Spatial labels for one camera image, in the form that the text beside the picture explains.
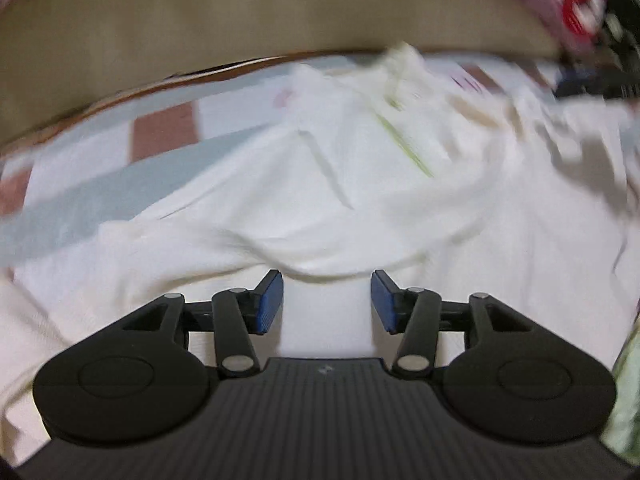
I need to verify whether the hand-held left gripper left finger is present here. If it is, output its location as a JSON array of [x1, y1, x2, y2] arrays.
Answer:
[[122, 269, 285, 378]]

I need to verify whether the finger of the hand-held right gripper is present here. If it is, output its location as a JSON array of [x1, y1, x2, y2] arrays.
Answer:
[[554, 67, 640, 101]]

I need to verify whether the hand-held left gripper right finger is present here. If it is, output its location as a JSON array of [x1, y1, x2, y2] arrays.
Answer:
[[371, 269, 533, 380]]

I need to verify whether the white knit garment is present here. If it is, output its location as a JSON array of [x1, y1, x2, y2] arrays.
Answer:
[[0, 42, 640, 411]]

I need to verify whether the white quilt purple trim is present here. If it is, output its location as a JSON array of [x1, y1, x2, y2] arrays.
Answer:
[[0, 0, 618, 58]]

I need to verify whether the black white patterned cloth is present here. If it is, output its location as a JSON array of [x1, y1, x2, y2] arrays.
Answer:
[[602, 0, 640, 66]]

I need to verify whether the checked pastel rug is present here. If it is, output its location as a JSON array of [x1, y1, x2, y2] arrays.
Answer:
[[0, 52, 566, 271]]

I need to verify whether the green patterned cloth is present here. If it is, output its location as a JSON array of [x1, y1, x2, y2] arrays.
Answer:
[[600, 305, 640, 461]]

